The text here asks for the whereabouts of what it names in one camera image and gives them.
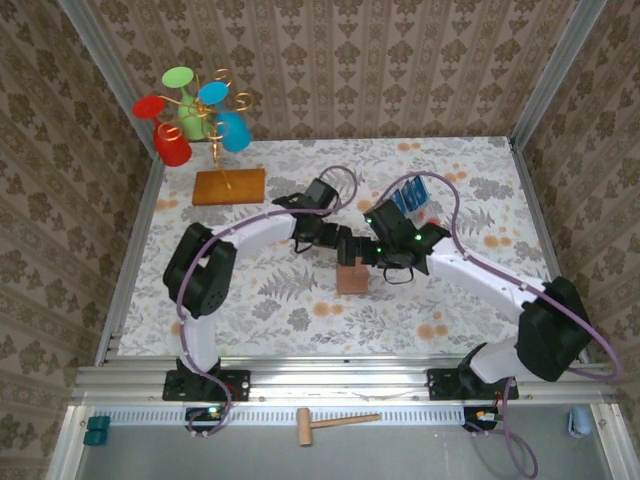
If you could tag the pink leather card holder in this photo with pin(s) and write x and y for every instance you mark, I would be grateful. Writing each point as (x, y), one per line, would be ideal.
(352, 282)

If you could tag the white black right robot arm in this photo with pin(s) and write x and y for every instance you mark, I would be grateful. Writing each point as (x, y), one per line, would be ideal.
(480, 275)

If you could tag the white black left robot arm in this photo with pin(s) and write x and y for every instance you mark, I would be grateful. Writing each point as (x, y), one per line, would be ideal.
(255, 232)

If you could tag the blue credit card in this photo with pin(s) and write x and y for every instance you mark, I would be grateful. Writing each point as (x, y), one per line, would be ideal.
(422, 187)
(412, 192)
(400, 198)

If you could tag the floral patterned tablecloth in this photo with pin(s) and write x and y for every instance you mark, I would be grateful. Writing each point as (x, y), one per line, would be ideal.
(350, 320)

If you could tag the blue plastic goblet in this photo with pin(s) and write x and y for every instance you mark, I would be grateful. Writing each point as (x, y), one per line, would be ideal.
(235, 132)

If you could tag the small circuit board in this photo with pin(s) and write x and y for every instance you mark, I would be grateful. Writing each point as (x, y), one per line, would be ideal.
(482, 416)
(205, 414)

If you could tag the red plastic goblet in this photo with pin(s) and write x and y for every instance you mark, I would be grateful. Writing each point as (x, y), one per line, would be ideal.
(172, 147)

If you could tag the wooden mallet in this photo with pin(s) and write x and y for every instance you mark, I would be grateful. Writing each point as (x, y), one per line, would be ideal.
(305, 427)

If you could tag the green plastic goblet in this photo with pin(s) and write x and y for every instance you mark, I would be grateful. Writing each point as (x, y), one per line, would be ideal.
(177, 77)

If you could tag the light blue roll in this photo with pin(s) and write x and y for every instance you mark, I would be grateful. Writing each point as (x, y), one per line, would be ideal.
(580, 422)

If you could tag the aluminium frame beam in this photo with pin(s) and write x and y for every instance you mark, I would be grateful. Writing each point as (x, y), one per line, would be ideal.
(325, 372)

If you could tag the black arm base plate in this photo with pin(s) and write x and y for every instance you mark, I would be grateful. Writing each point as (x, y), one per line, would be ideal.
(240, 385)
(442, 385)

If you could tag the aluminium table side rail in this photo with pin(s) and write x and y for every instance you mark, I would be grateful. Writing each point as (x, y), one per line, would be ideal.
(542, 225)
(145, 200)

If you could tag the aluminium frame post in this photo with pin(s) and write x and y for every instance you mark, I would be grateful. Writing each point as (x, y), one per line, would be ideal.
(100, 55)
(565, 55)

